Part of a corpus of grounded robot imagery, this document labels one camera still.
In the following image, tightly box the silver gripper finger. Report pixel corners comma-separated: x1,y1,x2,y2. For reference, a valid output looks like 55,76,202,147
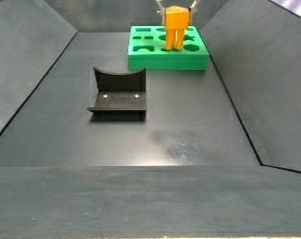
188,0,201,24
155,0,166,22

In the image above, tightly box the green shape sorter board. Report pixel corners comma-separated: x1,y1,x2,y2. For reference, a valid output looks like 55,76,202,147
127,26,210,70

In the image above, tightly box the orange three prong block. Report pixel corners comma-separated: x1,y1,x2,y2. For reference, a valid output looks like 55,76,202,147
163,6,191,50

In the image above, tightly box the black curved holder bracket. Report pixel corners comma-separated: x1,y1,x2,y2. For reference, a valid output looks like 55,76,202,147
88,68,147,112

